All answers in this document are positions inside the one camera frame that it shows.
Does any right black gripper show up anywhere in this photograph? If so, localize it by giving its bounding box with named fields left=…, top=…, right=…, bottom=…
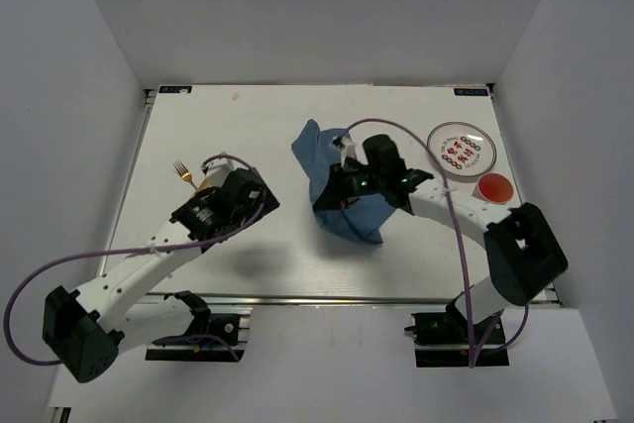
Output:
left=314, top=161, right=387, bottom=211

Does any blue cloth napkin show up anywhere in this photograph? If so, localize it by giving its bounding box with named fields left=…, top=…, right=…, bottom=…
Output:
left=291, top=119, right=395, bottom=246

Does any white patterned plate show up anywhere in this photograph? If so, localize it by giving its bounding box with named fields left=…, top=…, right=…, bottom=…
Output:
left=427, top=122, right=497, bottom=178

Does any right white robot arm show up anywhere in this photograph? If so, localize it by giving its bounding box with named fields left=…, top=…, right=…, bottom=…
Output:
left=297, top=130, right=568, bottom=347

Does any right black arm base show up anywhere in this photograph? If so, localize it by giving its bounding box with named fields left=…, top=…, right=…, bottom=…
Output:
left=404, top=310, right=509, bottom=369

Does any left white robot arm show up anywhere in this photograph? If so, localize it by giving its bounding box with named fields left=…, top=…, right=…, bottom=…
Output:
left=43, top=168, right=279, bottom=383

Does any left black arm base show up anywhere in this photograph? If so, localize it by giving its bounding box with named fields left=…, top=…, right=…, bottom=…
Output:
left=145, top=291, right=251, bottom=364

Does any gold fork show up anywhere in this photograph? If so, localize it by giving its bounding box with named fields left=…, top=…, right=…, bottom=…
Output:
left=173, top=160, right=198, bottom=190

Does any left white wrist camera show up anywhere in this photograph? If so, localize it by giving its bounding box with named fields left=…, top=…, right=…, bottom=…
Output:
left=197, top=158, right=235, bottom=191

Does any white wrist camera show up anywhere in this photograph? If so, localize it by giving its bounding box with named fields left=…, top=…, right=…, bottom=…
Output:
left=197, top=158, right=235, bottom=191
left=331, top=134, right=357, bottom=167

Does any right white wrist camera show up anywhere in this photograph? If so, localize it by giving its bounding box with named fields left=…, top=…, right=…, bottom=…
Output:
left=331, top=134, right=357, bottom=167

